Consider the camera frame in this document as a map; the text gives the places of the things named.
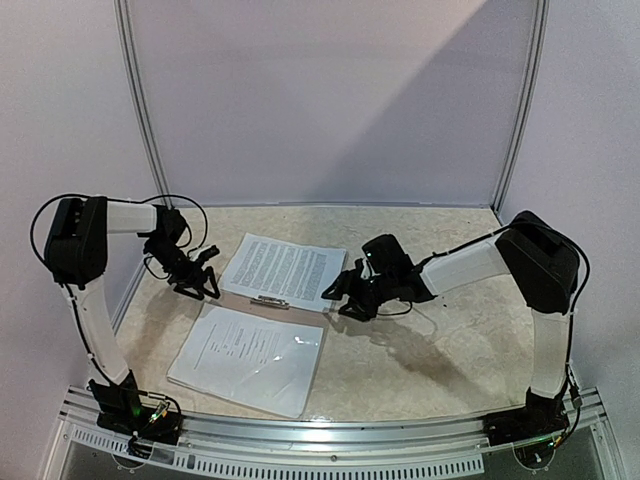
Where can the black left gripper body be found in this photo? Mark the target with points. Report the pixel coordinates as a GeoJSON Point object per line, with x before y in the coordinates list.
{"type": "Point", "coordinates": [181, 272]}

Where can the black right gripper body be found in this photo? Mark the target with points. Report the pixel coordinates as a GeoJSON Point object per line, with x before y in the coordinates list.
{"type": "Point", "coordinates": [358, 288]}

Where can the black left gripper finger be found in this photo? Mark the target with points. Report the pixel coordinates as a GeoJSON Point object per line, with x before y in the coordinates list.
{"type": "Point", "coordinates": [198, 292]}
{"type": "Point", "coordinates": [209, 286]}

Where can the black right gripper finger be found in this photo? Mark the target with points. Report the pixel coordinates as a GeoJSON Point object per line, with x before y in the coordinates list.
{"type": "Point", "coordinates": [341, 286]}
{"type": "Point", "coordinates": [356, 311]}

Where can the white paper stack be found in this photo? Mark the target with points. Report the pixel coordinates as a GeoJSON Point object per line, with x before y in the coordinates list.
{"type": "Point", "coordinates": [295, 274]}

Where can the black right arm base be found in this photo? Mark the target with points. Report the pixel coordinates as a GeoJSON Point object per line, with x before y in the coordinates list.
{"type": "Point", "coordinates": [541, 417]}

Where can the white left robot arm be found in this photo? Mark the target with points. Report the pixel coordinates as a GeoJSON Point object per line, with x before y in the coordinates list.
{"type": "Point", "coordinates": [76, 255]}

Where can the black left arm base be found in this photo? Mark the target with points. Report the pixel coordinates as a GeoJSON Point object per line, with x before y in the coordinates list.
{"type": "Point", "coordinates": [139, 414]}

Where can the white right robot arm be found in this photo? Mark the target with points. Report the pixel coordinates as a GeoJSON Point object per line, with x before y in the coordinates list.
{"type": "Point", "coordinates": [547, 271]}

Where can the metal folder clip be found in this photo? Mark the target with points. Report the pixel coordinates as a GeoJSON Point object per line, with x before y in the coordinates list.
{"type": "Point", "coordinates": [271, 302]}

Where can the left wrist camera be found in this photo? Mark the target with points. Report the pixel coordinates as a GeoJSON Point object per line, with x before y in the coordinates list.
{"type": "Point", "coordinates": [204, 254]}

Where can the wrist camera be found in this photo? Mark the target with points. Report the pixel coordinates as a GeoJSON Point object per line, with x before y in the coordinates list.
{"type": "Point", "coordinates": [363, 269]}
{"type": "Point", "coordinates": [204, 254]}

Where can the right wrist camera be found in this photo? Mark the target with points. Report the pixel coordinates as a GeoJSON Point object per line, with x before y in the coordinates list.
{"type": "Point", "coordinates": [363, 269]}

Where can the aluminium front rail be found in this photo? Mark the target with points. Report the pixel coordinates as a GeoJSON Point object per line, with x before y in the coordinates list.
{"type": "Point", "coordinates": [222, 447]}

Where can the aluminium frame left post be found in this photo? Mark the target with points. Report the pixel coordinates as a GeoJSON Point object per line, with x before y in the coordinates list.
{"type": "Point", "coordinates": [134, 77]}

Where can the aluminium frame post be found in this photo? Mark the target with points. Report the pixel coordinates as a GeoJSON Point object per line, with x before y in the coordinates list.
{"type": "Point", "coordinates": [525, 99]}
{"type": "Point", "coordinates": [134, 77]}

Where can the aluminium frame right post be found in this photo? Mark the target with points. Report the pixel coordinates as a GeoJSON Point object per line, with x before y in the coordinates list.
{"type": "Point", "coordinates": [525, 99]}

